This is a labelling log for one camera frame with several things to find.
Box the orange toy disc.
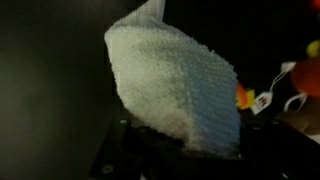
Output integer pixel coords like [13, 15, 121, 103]
[235, 83, 247, 109]

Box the yellow toy disc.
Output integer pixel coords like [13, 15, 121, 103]
[305, 39, 320, 58]

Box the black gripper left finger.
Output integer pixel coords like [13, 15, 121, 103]
[89, 114, 201, 180]

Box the brown plush toy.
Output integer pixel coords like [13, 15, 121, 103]
[275, 98, 320, 136]

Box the yellow square block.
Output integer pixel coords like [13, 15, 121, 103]
[243, 88, 257, 110]

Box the white cord with tag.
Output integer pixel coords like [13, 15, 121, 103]
[250, 60, 309, 117]

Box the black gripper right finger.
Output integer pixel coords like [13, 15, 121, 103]
[238, 116, 320, 180]

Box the red orange plush ball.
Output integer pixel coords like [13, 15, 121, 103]
[289, 55, 320, 98]

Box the white terry towel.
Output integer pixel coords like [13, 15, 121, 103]
[103, 0, 242, 158]

